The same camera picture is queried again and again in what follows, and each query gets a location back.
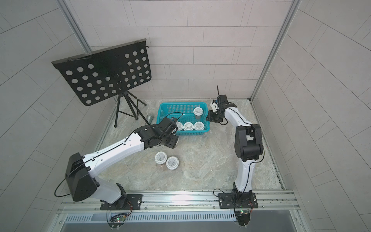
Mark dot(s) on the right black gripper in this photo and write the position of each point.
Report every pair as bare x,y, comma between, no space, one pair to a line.
212,117

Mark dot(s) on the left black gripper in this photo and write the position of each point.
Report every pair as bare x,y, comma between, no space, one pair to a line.
175,139

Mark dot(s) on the yogurt cup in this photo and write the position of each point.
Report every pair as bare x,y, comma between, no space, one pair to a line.
188,126
179,126
199,126
172,163
198,112
161,158

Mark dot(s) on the teal plastic basket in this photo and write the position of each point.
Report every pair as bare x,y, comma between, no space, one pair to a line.
175,109

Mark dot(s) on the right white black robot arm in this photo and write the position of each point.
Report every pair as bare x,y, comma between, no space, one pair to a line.
248,144

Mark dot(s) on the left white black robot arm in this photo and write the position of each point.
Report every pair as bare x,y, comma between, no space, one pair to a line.
82,171

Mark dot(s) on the black perforated music stand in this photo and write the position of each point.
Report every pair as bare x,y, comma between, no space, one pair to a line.
107,73

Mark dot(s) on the left circuit board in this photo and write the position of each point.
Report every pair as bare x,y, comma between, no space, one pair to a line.
117,221

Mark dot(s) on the circuit board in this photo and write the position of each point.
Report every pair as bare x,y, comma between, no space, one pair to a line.
117,221
242,217

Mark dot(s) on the right circuit board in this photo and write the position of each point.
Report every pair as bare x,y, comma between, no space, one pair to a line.
242,217

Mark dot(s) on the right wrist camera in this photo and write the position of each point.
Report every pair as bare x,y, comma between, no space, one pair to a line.
214,105

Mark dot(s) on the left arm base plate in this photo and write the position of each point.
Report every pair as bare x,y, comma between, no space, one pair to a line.
125,202

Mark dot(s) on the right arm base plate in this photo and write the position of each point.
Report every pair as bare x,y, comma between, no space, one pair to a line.
230,201

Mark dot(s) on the aluminium mounting rail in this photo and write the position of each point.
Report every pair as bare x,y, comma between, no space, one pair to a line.
176,201

